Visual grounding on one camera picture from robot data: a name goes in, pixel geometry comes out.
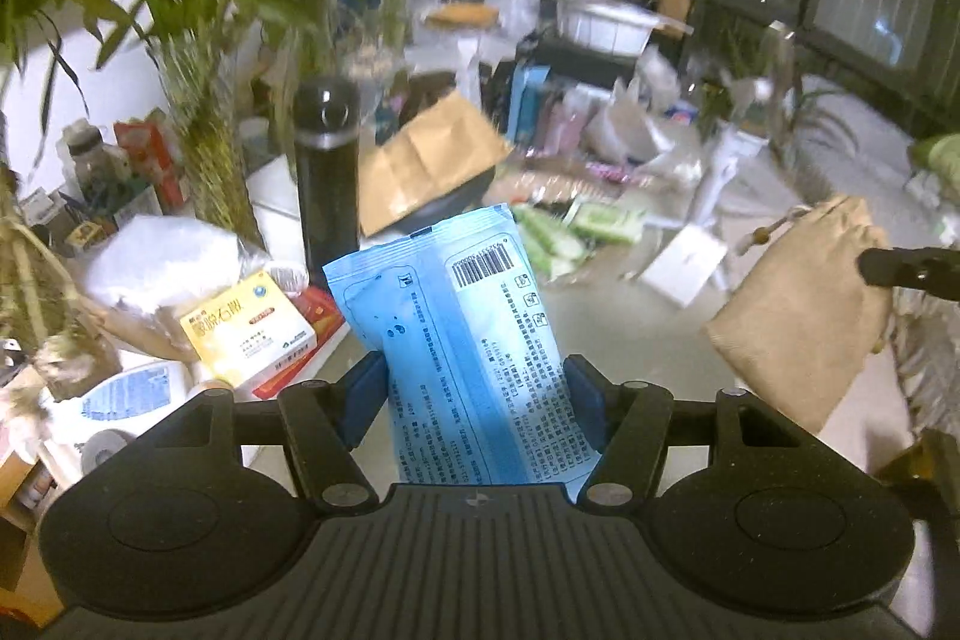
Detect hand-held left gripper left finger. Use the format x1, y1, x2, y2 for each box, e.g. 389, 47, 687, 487
135, 351, 388, 515

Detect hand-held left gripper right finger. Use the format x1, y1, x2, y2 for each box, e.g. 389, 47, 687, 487
564, 355, 812, 513

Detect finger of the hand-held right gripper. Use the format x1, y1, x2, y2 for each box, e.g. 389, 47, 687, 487
858, 245, 960, 302

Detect blue plastic packet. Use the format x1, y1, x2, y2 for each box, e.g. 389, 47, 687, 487
322, 203, 605, 504

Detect beige drawstring pouch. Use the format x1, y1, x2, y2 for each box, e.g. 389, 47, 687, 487
703, 194, 895, 435

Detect green soft item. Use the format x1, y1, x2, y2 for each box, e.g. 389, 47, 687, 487
907, 133, 960, 200

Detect yellow medicine box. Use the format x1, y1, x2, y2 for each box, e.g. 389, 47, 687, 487
179, 270, 318, 387

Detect green wet wipe packet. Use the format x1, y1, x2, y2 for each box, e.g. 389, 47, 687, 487
570, 201, 648, 246
517, 205, 587, 282

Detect white power bank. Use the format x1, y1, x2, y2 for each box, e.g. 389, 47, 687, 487
637, 227, 729, 310

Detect small green plant vase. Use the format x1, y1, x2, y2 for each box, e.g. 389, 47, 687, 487
772, 85, 860, 195

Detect black thermos bottle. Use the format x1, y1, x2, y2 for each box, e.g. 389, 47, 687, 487
292, 75, 362, 290

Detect green packets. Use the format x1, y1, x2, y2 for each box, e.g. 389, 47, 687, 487
493, 166, 655, 283

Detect white phone gimbal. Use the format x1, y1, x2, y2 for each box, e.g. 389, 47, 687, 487
685, 76, 785, 260

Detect pink glittery strip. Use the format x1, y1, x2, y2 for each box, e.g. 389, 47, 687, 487
577, 159, 655, 185

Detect white plastic bag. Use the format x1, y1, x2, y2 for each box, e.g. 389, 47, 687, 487
85, 212, 269, 320

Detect brown paper envelope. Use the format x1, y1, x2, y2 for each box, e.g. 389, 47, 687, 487
358, 90, 515, 238

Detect white bottle blue label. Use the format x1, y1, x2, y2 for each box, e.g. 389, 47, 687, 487
48, 358, 190, 440

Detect white tape roll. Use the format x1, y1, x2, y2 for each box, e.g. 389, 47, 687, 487
80, 429, 137, 474

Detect pink hand sanitizer bottle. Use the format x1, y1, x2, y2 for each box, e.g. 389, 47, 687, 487
543, 91, 595, 158

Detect blue carton box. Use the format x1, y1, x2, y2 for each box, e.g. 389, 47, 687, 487
510, 63, 553, 144

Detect black carton box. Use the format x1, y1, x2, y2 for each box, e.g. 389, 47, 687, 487
480, 58, 518, 121

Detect red carton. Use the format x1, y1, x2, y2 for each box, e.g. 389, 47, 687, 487
113, 110, 188, 215

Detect black flat box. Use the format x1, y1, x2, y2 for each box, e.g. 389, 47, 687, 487
525, 36, 647, 88

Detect glass jar dark lid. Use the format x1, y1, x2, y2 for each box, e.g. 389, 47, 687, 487
58, 118, 114, 193

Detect white plastic basket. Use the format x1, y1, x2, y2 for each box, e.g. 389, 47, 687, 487
558, 0, 692, 57

